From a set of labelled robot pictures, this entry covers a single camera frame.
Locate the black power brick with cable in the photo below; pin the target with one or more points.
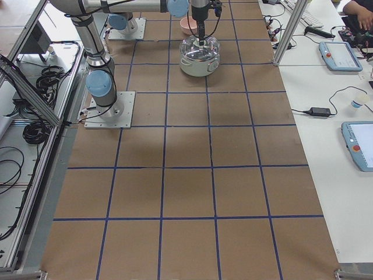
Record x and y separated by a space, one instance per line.
326 112

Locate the blue teach pendant far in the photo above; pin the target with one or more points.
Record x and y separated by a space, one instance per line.
339 56

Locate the glass pot lid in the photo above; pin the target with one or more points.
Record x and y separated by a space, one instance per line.
195 50

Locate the aluminium frame post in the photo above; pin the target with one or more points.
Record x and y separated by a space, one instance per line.
289 31

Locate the white paper cup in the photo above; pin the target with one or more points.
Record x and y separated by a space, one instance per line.
358 103

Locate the blue teach pendant near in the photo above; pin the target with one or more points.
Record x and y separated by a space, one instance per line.
358 138

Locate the black handheld device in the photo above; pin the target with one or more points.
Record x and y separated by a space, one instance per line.
318 32

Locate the person hand at desk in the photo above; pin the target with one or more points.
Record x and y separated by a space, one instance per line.
365 19

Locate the blue teach pendant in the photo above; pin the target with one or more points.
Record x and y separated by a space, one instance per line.
339 56
358 138

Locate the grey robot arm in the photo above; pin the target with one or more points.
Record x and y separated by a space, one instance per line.
100 81
125 23

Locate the pale green cooking pot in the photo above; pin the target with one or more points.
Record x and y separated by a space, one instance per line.
199 68

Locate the white keyboard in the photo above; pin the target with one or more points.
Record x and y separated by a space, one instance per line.
307 19

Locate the aluminium side frame rail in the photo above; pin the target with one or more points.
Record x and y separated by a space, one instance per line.
25 178

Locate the pink ceramic bowl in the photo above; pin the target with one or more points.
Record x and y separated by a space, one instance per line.
188 25

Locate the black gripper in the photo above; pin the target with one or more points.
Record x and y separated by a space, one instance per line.
199 13

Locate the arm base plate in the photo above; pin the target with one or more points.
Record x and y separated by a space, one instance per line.
118 116
114 35

